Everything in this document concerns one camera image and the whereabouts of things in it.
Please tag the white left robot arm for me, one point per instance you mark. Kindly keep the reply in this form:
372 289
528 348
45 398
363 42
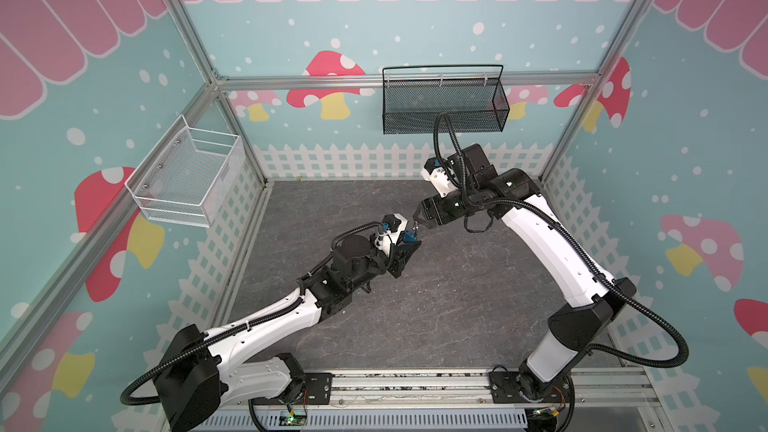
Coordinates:
199 370

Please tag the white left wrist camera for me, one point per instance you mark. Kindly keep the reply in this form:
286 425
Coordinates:
392 228

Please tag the blue padlock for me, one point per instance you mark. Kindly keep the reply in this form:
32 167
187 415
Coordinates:
410 236

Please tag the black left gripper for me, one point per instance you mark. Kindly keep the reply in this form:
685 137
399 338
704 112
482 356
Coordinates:
399 258

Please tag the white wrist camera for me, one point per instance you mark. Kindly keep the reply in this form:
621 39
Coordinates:
392 228
436 175

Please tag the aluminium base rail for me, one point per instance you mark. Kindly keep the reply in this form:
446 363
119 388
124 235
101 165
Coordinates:
474 399

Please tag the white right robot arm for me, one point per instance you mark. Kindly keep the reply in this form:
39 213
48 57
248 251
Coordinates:
589 305

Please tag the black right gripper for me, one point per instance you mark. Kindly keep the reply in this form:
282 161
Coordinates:
433 210

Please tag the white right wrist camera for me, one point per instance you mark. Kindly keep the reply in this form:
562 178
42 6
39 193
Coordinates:
436 175

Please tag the black mesh wall basket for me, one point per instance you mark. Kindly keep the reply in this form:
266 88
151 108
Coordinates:
472 94

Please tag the white wire wall basket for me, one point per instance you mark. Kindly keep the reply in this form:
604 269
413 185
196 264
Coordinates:
186 179

